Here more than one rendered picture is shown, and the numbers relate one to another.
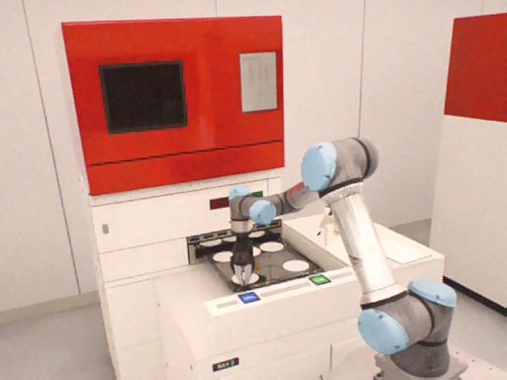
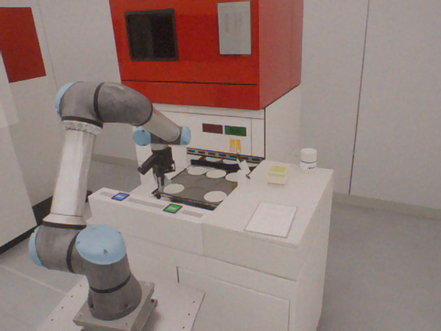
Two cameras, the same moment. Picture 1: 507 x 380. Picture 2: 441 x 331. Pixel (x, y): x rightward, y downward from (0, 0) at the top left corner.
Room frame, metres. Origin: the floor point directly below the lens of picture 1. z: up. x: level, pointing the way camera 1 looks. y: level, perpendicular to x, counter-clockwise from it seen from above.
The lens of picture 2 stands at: (0.78, -1.27, 1.62)
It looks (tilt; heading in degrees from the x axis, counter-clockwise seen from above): 23 degrees down; 48
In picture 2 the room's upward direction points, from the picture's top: 3 degrees counter-clockwise
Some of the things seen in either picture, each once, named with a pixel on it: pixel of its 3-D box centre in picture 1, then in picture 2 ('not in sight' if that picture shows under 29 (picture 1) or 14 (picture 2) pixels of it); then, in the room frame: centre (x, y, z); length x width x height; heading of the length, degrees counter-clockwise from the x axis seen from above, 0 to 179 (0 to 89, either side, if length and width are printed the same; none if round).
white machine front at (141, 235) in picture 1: (195, 225); (193, 140); (1.86, 0.17, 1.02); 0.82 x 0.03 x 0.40; 111
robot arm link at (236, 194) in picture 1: (241, 203); not in sight; (1.53, -0.02, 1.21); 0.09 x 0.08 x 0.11; 32
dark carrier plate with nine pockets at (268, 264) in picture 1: (258, 261); (205, 183); (1.72, -0.09, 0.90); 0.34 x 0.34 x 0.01; 21
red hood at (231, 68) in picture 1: (164, 98); (214, 38); (2.16, 0.28, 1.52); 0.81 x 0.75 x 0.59; 111
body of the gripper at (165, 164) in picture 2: (242, 244); (162, 160); (1.54, -0.02, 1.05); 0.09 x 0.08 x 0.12; 174
